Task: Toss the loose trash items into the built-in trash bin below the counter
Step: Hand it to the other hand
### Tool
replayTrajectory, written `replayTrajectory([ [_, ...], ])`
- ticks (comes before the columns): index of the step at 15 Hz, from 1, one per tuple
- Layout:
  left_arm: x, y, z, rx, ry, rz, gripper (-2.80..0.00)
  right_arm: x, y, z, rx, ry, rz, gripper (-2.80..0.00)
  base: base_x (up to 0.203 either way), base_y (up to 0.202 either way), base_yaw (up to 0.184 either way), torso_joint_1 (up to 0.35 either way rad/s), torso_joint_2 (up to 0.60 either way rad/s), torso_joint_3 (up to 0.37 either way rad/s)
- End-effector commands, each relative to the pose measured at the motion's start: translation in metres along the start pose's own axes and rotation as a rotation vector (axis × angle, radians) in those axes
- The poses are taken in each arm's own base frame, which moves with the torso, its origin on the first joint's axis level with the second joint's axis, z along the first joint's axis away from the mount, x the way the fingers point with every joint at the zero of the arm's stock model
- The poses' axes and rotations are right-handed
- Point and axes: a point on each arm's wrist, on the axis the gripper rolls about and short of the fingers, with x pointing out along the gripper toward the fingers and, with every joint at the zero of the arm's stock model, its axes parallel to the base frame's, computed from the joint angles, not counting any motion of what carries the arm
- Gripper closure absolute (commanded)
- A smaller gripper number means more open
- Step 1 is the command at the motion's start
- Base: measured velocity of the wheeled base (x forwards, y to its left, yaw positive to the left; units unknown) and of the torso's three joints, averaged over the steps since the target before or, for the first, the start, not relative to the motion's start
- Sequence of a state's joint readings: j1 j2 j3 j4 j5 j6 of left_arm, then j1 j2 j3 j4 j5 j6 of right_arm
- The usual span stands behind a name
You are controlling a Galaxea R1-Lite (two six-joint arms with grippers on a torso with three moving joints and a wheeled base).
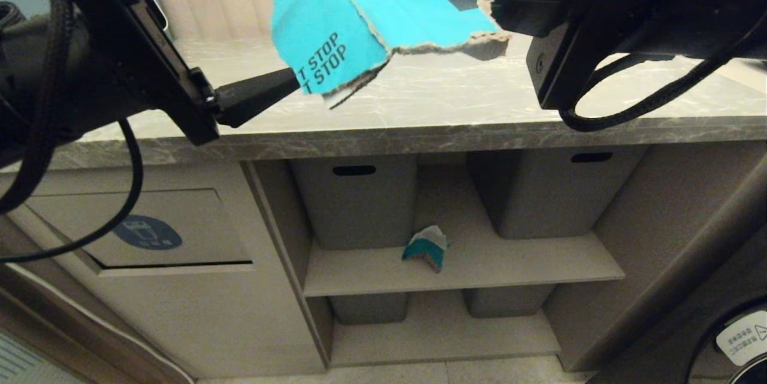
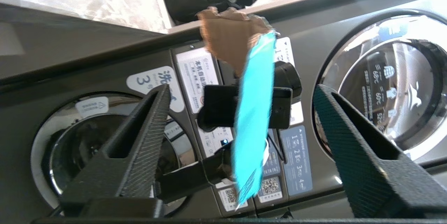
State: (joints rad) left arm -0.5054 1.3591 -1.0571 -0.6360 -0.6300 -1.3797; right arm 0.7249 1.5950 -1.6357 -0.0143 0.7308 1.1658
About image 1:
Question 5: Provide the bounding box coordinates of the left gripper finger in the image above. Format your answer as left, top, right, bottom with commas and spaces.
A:
214, 67, 301, 129

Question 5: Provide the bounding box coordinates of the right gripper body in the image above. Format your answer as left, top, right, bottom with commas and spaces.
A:
526, 0, 767, 111

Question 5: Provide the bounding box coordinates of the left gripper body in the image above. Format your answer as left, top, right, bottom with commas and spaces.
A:
0, 0, 221, 164

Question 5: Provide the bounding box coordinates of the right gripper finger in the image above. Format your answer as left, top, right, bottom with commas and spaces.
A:
439, 0, 565, 39

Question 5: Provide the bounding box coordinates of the torn teal cardboard piece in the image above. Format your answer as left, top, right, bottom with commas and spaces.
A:
270, 0, 511, 110

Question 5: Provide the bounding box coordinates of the grey trash bin flap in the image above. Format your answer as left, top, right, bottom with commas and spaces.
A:
24, 188, 254, 270

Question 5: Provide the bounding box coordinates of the grey storage bin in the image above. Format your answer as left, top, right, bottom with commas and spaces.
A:
328, 292, 412, 325
290, 153, 419, 251
462, 284, 557, 319
467, 145, 649, 240

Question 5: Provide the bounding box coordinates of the grey counter cabinet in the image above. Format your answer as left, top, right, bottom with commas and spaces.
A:
0, 141, 767, 380

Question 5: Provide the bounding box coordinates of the blue round sticker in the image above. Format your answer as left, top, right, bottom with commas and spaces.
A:
112, 214, 183, 252

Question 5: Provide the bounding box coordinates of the crumpled teal paper scrap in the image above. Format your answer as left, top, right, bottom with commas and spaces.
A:
401, 225, 451, 274

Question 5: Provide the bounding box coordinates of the grey shelf board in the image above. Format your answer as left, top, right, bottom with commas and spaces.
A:
302, 231, 627, 298

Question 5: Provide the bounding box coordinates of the black cable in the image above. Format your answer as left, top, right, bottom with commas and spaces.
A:
0, 118, 145, 264
558, 29, 767, 133
0, 0, 74, 216

